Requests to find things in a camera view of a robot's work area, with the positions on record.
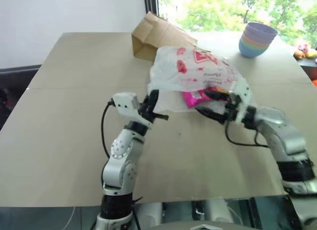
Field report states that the pink plastic bowl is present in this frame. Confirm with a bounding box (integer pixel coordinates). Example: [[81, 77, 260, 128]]
[[242, 31, 275, 46]]

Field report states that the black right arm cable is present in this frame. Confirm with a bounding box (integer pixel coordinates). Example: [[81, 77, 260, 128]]
[[224, 120, 270, 148]]

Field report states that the black window frame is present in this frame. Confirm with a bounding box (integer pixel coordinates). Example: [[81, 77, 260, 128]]
[[143, 0, 160, 20]]

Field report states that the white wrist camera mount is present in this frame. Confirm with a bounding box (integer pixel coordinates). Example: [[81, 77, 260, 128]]
[[110, 92, 153, 129], [232, 77, 251, 124]]

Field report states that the white red-printed plastic bag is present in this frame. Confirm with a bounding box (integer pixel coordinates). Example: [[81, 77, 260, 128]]
[[146, 46, 245, 114]]

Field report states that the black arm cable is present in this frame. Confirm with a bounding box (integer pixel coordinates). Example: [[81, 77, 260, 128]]
[[100, 98, 115, 159], [224, 120, 270, 148]]

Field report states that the dark grey rounded cover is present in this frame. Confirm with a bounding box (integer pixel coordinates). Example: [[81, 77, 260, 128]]
[[151, 216, 251, 230]]

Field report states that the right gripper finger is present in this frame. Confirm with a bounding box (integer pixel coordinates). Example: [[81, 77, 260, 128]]
[[204, 89, 232, 102], [195, 107, 227, 124]]

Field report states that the blue plastic bowl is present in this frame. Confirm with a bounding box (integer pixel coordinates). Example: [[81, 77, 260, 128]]
[[238, 41, 269, 58]]

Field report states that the thin white cable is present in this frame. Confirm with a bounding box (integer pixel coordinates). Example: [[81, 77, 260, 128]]
[[64, 206, 76, 230]]

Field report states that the brown paper bag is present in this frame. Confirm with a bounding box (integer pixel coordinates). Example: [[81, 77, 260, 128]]
[[130, 11, 199, 61]]

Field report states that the silver robot torso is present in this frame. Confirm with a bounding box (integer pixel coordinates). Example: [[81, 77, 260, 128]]
[[135, 198, 251, 226]]

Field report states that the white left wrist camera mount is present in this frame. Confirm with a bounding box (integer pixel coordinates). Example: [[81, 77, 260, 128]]
[[110, 92, 153, 129]]

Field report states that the dark side shelf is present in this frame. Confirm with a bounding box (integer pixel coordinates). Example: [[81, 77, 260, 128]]
[[296, 57, 317, 80]]

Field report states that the pink snack packet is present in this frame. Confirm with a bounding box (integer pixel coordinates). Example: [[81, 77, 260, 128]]
[[182, 87, 230, 109]]

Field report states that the peach plastic bowl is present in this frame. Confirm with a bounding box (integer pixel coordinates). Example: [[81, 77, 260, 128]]
[[241, 35, 273, 49]]

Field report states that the green plastic bowl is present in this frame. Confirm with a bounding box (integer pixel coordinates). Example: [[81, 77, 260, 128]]
[[240, 38, 271, 52]]

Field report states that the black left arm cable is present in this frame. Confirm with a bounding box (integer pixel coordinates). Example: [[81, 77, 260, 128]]
[[100, 98, 115, 159]]

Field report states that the purple plastic bowl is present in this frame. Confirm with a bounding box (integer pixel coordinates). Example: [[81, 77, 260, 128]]
[[244, 22, 279, 44]]

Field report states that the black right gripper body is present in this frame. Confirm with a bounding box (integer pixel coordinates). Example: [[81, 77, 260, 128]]
[[221, 93, 244, 123]]

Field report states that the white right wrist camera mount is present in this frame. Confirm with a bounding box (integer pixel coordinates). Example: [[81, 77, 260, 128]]
[[232, 77, 251, 124]]

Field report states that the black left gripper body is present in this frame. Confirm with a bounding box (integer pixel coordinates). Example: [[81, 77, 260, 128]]
[[137, 94, 157, 123]]

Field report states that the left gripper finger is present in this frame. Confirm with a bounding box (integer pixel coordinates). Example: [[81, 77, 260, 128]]
[[150, 112, 169, 123], [148, 89, 160, 111]]

